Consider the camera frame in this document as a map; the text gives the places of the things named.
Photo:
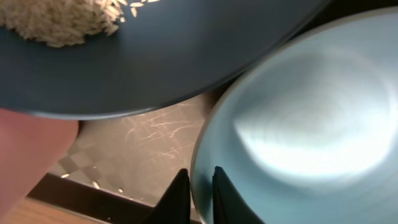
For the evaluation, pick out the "light blue bowl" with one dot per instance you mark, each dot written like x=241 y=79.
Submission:
x=310 y=134

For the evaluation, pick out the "pile of white rice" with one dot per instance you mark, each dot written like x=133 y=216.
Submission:
x=59 y=23

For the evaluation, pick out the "dark blue plate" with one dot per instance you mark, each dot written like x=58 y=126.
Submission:
x=171 y=51

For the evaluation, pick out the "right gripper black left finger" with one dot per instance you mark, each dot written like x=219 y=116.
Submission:
x=174 y=206

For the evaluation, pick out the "dark brown serving tray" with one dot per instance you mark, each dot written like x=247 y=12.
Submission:
x=118 y=169

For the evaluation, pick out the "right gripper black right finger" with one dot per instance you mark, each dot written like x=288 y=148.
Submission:
x=228 y=206

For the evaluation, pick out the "pink cup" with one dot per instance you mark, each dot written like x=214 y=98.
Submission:
x=30 y=146

